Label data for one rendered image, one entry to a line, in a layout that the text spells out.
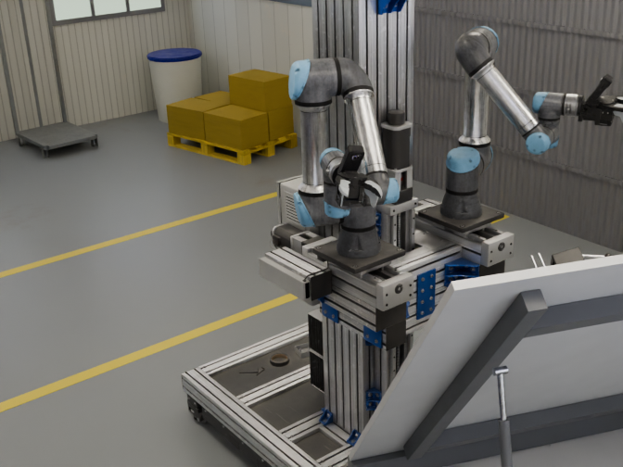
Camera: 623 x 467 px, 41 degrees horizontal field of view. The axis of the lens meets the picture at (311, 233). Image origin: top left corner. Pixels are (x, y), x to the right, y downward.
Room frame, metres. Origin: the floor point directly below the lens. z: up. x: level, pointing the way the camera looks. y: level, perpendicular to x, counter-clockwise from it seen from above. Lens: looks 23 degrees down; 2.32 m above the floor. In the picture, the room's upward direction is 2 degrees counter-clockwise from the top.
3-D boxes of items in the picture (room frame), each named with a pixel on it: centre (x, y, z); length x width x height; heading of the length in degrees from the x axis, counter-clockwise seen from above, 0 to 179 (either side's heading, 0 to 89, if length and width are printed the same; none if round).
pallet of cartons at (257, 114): (7.60, 0.71, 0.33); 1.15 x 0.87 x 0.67; 37
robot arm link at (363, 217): (2.57, -0.15, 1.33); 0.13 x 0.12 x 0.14; 101
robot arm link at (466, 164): (2.87, -0.56, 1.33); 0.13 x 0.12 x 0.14; 153
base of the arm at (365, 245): (2.57, -0.16, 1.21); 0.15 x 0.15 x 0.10
